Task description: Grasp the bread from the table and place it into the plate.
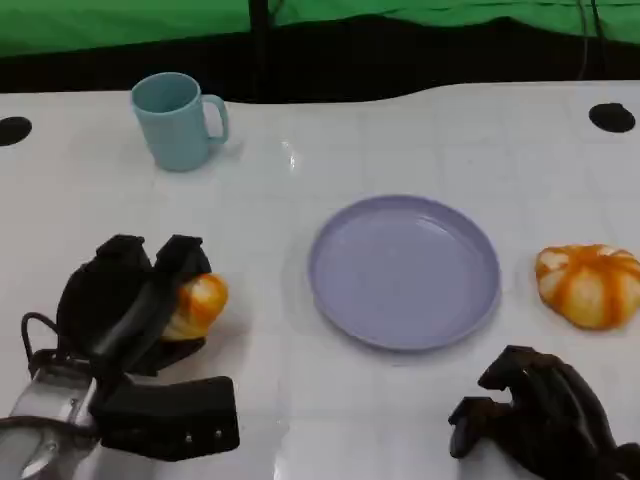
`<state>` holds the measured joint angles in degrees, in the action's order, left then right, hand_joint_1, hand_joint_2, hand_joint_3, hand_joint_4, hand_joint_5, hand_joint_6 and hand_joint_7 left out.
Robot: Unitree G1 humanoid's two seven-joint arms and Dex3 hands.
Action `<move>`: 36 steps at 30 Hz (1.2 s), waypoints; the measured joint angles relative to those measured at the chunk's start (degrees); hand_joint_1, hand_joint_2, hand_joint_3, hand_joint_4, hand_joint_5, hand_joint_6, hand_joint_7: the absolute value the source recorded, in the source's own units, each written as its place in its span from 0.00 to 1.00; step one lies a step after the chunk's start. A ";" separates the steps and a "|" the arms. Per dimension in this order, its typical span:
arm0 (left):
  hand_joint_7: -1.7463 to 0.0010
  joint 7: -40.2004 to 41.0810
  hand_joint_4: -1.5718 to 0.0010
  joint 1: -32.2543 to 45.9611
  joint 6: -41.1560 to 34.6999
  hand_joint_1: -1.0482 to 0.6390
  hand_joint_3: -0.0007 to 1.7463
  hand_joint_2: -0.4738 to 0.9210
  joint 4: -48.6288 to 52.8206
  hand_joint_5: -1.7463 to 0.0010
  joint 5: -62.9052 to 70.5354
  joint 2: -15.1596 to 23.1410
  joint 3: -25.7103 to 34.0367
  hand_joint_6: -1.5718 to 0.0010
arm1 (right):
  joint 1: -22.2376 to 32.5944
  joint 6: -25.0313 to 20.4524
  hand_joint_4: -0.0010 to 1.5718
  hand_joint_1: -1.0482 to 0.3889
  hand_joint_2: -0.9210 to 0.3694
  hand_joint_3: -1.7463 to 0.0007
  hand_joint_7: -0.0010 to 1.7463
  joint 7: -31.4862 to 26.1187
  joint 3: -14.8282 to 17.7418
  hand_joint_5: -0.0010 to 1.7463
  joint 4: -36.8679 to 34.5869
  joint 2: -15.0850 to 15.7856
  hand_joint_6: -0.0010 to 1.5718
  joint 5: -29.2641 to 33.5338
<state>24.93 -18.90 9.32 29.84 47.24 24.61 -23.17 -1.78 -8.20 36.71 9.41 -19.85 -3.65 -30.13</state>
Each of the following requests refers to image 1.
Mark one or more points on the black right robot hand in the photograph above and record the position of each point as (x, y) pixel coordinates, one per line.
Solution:
(555, 415)

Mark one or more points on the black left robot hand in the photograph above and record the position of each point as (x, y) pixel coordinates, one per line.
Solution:
(100, 305)

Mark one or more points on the orange white toy bread roll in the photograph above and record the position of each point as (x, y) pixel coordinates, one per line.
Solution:
(200, 305)
(587, 292)

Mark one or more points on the pale green mug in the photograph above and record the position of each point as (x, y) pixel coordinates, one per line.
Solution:
(172, 125)

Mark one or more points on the black table grommet hole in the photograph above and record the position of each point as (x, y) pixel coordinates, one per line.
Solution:
(612, 117)
(12, 131)

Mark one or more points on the lilac plate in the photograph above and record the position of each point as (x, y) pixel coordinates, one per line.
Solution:
(402, 272)

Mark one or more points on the green cloth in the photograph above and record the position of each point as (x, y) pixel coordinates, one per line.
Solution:
(125, 22)

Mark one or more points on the black vertical pole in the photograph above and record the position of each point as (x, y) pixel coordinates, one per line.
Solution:
(260, 45)

